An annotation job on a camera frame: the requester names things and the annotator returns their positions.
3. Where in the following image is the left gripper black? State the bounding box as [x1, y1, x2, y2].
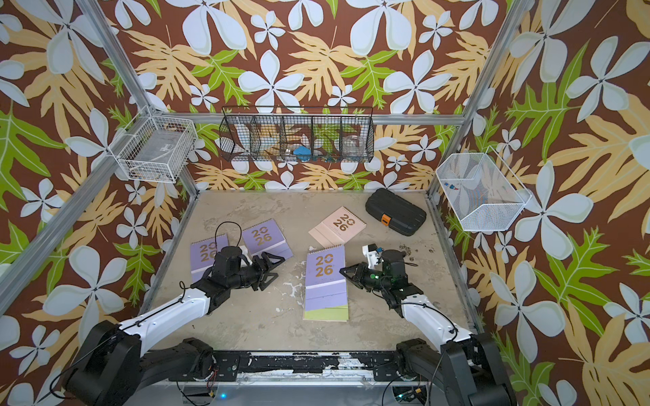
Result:
[229, 250, 285, 290]

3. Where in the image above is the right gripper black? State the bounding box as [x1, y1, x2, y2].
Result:
[339, 262, 393, 293]

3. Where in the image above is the purple calendar front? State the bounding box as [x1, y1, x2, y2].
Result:
[305, 245, 348, 311]

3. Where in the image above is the purple calendar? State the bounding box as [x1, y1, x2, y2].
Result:
[305, 245, 348, 311]
[243, 219, 293, 259]
[191, 234, 229, 283]

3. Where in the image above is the green calendar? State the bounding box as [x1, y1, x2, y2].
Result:
[304, 304, 349, 321]

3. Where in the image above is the pink calendar back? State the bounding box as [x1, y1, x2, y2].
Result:
[308, 206, 367, 248]

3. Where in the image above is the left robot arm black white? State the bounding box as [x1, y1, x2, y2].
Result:
[62, 246, 285, 405]

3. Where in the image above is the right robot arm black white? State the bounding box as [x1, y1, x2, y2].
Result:
[340, 245, 517, 405]

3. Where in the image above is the purple calendar back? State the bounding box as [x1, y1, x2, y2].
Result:
[243, 219, 293, 259]

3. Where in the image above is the purple calendar far left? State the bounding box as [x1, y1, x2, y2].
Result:
[191, 234, 229, 283]

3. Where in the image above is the black tool case orange latch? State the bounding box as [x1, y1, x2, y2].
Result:
[365, 189, 427, 236]

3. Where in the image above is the blue object in basket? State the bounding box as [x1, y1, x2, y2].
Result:
[293, 145, 312, 162]

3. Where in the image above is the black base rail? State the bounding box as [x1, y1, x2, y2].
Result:
[213, 350, 398, 382]

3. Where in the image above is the black wire basket back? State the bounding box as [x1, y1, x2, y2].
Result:
[217, 106, 376, 162]

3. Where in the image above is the white wire basket right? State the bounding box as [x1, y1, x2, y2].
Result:
[436, 149, 533, 233]

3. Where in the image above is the white wire basket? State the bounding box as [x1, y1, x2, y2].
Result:
[436, 149, 533, 233]
[113, 114, 197, 184]

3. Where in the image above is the white wire basket left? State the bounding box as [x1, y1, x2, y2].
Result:
[113, 114, 197, 184]

